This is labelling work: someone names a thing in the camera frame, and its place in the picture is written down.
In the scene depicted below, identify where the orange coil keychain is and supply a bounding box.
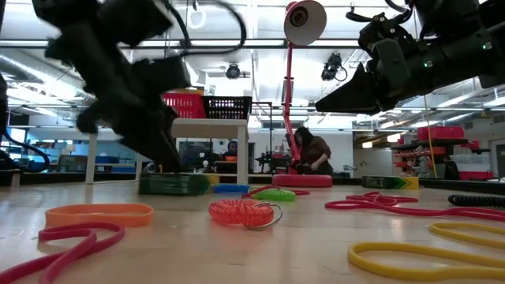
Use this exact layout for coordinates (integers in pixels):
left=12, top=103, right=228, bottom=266
left=208, top=198, right=284, bottom=231

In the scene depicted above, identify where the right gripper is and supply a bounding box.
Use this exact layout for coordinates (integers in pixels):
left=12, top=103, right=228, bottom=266
left=315, top=11, right=439, bottom=116

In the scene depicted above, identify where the black shelf rack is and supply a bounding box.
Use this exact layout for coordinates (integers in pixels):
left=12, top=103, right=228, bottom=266
left=390, top=137, right=470, bottom=179

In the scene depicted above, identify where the black ceiling camera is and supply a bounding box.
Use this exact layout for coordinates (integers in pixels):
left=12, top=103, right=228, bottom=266
left=321, top=53, right=348, bottom=82
left=225, top=62, right=241, bottom=80

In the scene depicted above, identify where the black overhead rig bar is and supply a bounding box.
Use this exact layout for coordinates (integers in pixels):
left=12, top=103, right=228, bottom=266
left=0, top=38, right=362, bottom=50

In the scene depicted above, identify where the green coil keychain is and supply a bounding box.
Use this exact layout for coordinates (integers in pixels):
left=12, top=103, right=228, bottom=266
left=250, top=188, right=297, bottom=203

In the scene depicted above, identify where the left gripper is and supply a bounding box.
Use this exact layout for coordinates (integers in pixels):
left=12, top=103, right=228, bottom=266
left=74, top=54, right=193, bottom=174

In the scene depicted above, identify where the person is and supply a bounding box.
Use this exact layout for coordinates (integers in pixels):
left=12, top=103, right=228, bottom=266
left=291, top=125, right=335, bottom=177
left=223, top=140, right=240, bottom=163

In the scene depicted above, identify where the yellow rubber band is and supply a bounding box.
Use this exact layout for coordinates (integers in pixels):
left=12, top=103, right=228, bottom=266
left=346, top=221, right=505, bottom=282

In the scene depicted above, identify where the black plastic basket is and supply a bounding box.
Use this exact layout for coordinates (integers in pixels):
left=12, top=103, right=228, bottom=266
left=201, top=95, right=253, bottom=121

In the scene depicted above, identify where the red plastic basket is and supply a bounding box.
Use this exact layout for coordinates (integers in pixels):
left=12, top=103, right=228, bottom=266
left=162, top=92, right=208, bottom=120

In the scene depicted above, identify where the red desk lamp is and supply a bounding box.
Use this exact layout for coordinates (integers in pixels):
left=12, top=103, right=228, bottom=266
left=271, top=0, right=335, bottom=189

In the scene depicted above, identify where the white perforated shelf riser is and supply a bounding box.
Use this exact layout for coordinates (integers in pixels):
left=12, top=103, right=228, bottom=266
left=84, top=117, right=250, bottom=185

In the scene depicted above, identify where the red storage bin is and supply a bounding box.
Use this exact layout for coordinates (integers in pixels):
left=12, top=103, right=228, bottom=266
left=417, top=125, right=466, bottom=142
left=459, top=170, right=494, bottom=181

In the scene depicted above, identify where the black coil keychain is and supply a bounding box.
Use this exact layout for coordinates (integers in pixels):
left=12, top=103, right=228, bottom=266
left=447, top=193, right=505, bottom=209

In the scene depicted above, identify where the orange rubber band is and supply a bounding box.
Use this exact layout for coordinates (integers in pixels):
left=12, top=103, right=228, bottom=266
left=44, top=203, right=155, bottom=229

